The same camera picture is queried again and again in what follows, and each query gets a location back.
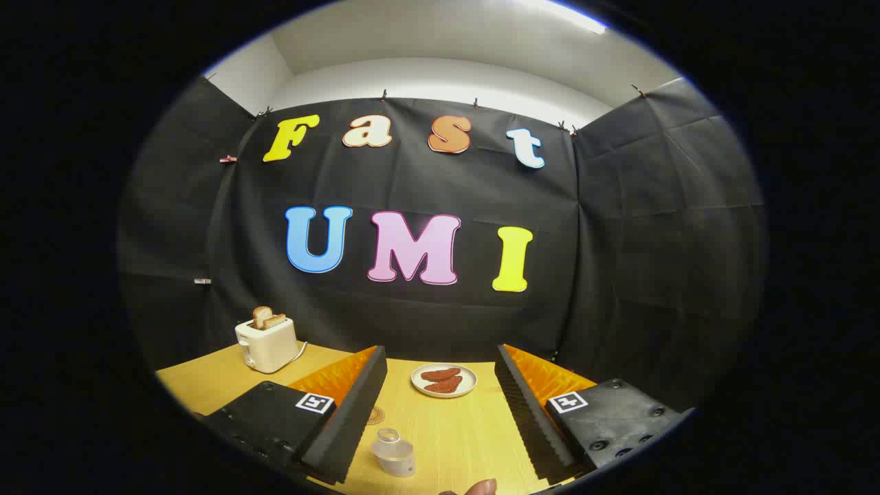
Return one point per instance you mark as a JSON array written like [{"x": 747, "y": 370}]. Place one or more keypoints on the toast slice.
[
  {"x": 275, "y": 320},
  {"x": 261, "y": 315}
]

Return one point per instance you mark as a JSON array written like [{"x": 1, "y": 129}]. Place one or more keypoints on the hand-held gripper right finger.
[{"x": 529, "y": 419}]

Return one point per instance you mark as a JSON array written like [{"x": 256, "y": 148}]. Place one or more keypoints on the clear juice bottle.
[{"x": 395, "y": 457}]

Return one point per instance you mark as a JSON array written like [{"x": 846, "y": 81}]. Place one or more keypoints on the cream toaster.
[{"x": 271, "y": 347}]

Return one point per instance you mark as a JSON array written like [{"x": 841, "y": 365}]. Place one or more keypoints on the wooden table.
[{"x": 454, "y": 426}]

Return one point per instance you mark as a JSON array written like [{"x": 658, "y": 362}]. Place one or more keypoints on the white round plate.
[{"x": 419, "y": 377}]

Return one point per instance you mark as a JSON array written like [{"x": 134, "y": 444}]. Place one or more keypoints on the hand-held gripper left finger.
[{"x": 350, "y": 419}]

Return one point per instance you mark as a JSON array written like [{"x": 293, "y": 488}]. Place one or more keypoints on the black backdrop cloth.
[{"x": 412, "y": 323}]

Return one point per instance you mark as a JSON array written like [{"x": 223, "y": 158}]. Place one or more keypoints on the red meat slice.
[
  {"x": 445, "y": 386},
  {"x": 440, "y": 375}
]

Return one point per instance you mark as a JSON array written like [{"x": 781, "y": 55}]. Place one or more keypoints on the round wooden coaster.
[{"x": 376, "y": 415}]

